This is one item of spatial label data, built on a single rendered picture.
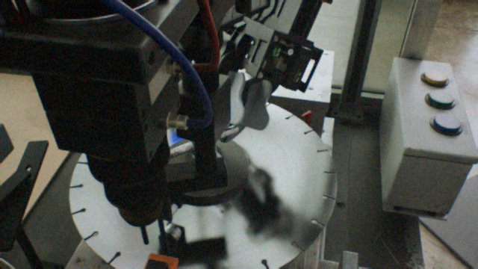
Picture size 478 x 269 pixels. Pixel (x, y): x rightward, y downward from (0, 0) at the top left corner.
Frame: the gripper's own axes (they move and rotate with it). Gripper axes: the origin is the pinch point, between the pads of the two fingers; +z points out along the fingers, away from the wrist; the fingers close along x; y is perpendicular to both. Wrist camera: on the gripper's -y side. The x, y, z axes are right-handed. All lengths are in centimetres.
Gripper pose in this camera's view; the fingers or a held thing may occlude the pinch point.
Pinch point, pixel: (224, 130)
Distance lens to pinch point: 53.6
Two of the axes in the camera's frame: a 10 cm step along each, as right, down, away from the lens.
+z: -3.7, 8.9, 2.7
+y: 4.3, 4.2, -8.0
